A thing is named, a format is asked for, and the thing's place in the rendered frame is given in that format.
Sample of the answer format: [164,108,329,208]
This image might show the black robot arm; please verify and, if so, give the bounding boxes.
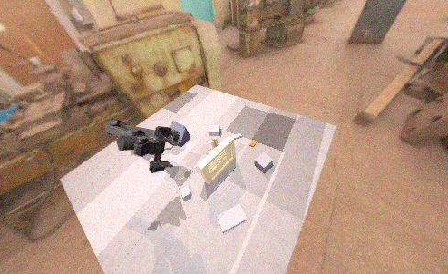
[105,118,180,157]

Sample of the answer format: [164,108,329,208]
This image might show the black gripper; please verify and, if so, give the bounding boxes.
[149,126,177,173]

